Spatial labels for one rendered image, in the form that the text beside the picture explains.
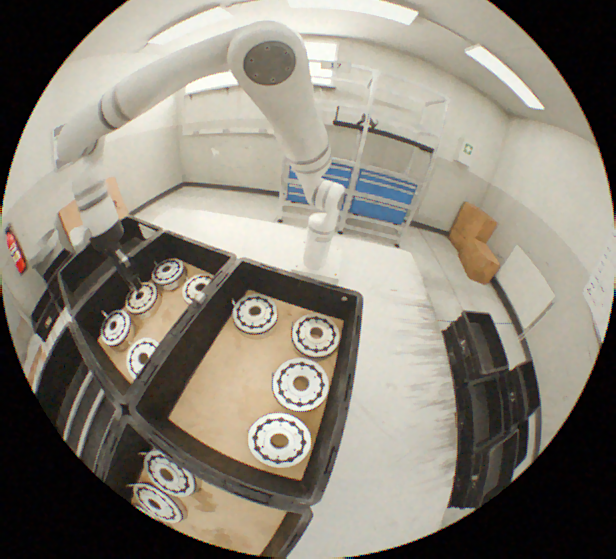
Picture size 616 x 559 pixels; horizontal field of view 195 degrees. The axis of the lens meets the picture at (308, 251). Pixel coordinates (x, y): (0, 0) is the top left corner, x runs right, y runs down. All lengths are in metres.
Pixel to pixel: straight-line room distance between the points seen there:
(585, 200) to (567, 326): 1.42
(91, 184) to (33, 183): 2.76
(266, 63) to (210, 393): 0.50
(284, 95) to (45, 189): 3.03
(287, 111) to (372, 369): 0.62
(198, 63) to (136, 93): 0.09
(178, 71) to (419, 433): 0.87
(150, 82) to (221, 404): 0.50
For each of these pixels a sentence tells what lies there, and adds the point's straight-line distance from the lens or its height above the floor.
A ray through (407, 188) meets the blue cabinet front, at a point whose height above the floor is 0.80.
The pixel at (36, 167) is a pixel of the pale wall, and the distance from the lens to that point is 3.12.
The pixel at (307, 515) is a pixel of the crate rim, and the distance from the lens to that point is 0.33.
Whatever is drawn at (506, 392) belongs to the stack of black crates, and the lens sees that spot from 1.49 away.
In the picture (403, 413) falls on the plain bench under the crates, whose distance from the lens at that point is 0.61.
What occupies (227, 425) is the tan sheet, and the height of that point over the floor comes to 0.83.
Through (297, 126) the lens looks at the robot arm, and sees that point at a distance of 0.28.
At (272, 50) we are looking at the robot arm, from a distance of 0.22.
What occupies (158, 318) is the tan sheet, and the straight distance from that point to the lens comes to 0.53.
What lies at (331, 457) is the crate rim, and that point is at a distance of 0.30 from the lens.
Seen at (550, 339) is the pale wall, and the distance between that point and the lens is 3.01.
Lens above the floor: 1.21
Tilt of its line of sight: 38 degrees down
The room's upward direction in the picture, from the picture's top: 9 degrees clockwise
